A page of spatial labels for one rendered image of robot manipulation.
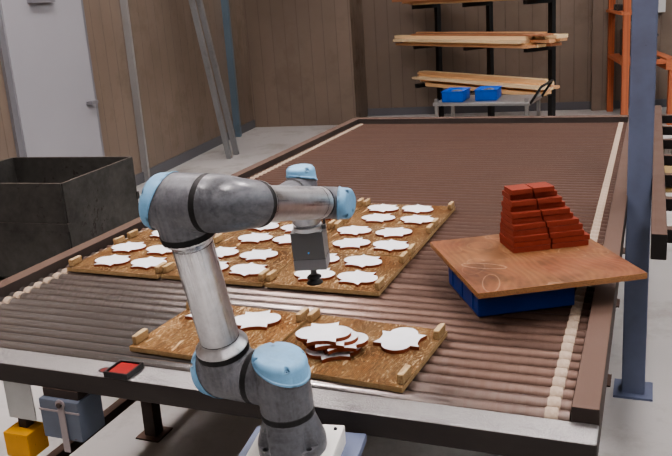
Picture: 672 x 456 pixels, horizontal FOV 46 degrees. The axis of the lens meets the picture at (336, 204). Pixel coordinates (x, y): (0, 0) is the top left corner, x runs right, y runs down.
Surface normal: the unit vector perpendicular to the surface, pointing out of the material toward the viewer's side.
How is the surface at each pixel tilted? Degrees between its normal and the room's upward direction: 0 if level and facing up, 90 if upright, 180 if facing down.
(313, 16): 90
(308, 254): 94
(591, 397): 0
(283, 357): 8
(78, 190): 90
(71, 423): 90
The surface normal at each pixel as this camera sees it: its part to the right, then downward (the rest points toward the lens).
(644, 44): -0.36, 0.25
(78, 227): 0.95, 0.01
